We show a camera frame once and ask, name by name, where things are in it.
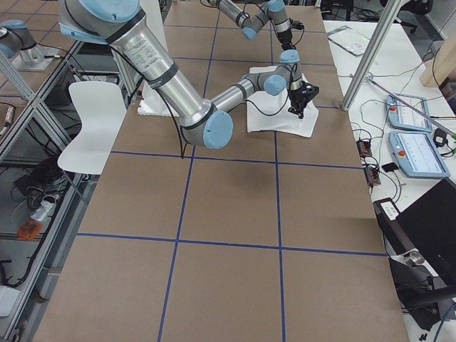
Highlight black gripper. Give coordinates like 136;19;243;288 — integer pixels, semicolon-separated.
276;29;296;51
288;88;311;119

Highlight white long sleeve t-shirt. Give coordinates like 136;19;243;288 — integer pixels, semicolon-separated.
245;66;320;138

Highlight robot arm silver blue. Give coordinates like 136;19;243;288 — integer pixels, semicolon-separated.
59;1;319;149
200;0;304;51

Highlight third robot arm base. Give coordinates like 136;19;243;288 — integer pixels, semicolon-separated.
1;19;61;71

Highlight white paper in plastic sleeve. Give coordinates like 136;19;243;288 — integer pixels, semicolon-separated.
327;26;370;56

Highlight black orange usb hub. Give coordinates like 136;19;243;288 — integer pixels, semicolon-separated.
363;165;381;187
356;140;373;157

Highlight upper blue teach pendant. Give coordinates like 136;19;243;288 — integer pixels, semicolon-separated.
386;95;432;133

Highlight blue teach pendant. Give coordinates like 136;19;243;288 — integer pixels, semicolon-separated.
388;130;450;179
386;95;432;133

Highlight lower blue teach pendant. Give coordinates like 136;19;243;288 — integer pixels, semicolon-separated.
388;130;450;179

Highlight wooden board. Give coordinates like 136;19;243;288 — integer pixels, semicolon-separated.
420;0;456;88

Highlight black laptop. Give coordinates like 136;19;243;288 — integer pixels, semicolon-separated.
373;178;455;284

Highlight white chair seat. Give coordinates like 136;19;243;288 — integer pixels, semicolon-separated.
58;81;127;175

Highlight white power strip on floor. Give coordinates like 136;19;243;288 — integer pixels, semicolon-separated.
30;199;56;222

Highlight orange device on floor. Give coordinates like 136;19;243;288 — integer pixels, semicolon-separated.
18;219;42;241

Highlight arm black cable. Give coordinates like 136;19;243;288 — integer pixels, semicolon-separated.
113;49;296;160

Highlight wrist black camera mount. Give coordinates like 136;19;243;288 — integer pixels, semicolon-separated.
299;81;319;104
289;21;305;31

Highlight aluminium frame post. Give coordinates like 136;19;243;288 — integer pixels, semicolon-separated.
341;0;406;111

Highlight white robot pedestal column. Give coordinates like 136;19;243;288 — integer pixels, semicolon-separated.
138;0;171;117

